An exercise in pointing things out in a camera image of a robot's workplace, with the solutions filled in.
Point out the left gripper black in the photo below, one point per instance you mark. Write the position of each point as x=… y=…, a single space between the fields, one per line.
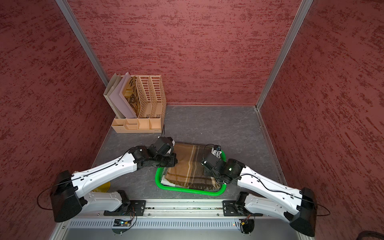
x=173 y=160

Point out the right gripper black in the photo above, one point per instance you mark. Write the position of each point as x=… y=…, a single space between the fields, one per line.
x=206 y=171

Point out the green plastic mesh basket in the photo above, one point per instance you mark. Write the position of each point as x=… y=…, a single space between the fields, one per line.
x=160 y=171

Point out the brown plaid fringed scarf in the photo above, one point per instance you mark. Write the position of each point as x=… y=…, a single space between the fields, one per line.
x=189 y=170

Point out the grey black checked scarf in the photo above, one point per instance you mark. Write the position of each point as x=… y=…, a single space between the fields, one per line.
x=167 y=185

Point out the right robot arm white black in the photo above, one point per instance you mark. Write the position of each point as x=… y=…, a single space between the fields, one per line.
x=263 y=196

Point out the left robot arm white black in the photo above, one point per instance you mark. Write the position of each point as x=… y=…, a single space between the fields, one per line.
x=69 y=190

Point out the beige plastic file organizer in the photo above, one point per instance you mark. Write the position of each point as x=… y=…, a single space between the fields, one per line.
x=153 y=108

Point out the beige cardboard folder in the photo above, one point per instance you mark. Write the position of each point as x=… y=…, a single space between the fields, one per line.
x=109 y=94

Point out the yellow pencil cup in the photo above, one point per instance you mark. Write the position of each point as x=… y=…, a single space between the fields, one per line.
x=104 y=188

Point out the brown patterned booklet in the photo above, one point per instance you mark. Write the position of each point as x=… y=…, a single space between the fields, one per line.
x=130 y=93

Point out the lilac folder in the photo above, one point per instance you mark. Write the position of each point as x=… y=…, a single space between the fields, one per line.
x=121 y=102

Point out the left corner aluminium profile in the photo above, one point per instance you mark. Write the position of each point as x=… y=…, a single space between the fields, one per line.
x=76 y=28

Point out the corner aluminium profile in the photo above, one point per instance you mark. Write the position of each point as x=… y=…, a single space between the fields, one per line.
x=291 y=35
x=76 y=28

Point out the right corner aluminium profile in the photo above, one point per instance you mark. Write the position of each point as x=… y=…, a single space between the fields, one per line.
x=291 y=35

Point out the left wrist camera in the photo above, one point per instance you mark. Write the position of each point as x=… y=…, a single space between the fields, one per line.
x=163 y=146

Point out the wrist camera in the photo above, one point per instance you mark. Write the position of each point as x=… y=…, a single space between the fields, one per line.
x=217 y=151
x=163 y=146

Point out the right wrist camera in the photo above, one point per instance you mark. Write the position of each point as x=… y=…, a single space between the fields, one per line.
x=217 y=151

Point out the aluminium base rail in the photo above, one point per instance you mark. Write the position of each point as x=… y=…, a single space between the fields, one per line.
x=192 y=214

